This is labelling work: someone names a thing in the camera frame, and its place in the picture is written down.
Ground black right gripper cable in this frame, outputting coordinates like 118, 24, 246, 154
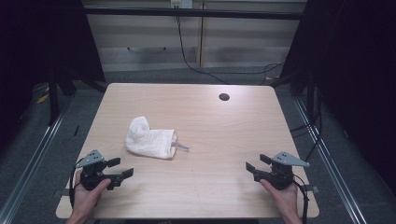
292, 174, 310, 224

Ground black floor cables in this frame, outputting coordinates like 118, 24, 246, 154
290, 88, 323, 162

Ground black curtain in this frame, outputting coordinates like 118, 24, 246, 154
0, 0, 106, 150
279, 0, 396, 194

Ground metal floor rail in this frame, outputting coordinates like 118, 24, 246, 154
0, 99, 73, 224
293, 98, 370, 224

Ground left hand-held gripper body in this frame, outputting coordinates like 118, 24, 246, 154
75, 148, 124, 191

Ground black metal stand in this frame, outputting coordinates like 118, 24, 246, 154
47, 69, 61, 126
305, 69, 316, 120

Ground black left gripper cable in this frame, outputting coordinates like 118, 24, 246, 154
68, 166, 82, 209

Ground white wall outlet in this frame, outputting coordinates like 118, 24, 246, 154
170, 0, 194, 9

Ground black cabinet handle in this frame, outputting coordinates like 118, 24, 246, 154
126, 46, 168, 53

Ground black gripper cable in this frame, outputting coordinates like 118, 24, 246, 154
68, 166, 82, 209
292, 174, 310, 224

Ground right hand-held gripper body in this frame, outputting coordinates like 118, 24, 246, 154
252, 151, 311, 190

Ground white flower print cloth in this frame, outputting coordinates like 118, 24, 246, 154
124, 116, 191, 161

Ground person's left hand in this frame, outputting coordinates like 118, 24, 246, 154
70, 169, 112, 220

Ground long black wall cable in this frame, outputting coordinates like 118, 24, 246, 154
176, 15, 285, 86

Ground yellow object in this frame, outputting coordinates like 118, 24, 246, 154
36, 92, 50, 105

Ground person's right hand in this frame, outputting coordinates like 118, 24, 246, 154
260, 178, 302, 217

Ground black horizontal frame bar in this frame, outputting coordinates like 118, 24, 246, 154
83, 7, 304, 21

